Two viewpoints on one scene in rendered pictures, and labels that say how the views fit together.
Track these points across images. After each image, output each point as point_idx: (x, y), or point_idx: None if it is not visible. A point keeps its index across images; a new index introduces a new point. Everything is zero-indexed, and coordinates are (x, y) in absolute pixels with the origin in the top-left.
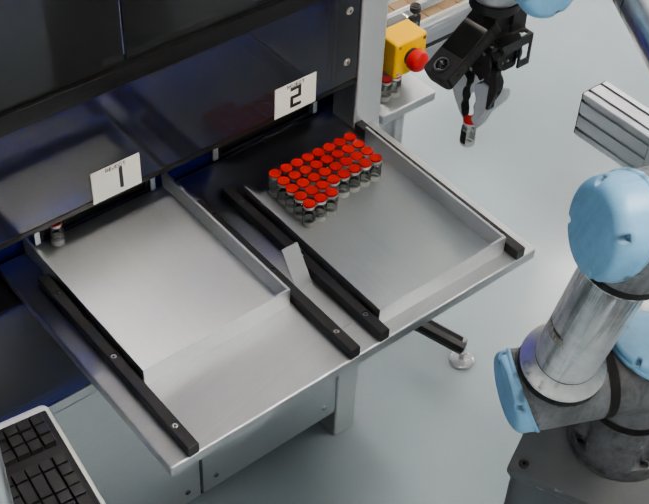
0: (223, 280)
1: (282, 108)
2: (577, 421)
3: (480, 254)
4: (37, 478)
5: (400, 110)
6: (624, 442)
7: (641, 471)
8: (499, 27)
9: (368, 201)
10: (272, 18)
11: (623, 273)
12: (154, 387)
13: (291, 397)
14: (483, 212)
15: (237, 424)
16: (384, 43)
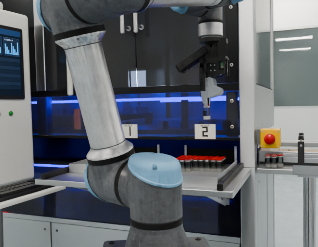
0: None
1: (198, 135)
2: (104, 190)
3: (199, 178)
4: (29, 183)
5: (268, 170)
6: (130, 231)
7: None
8: (207, 50)
9: (204, 173)
10: (193, 90)
11: (37, 10)
12: (69, 173)
13: (84, 183)
14: (236, 183)
15: (62, 180)
16: (254, 126)
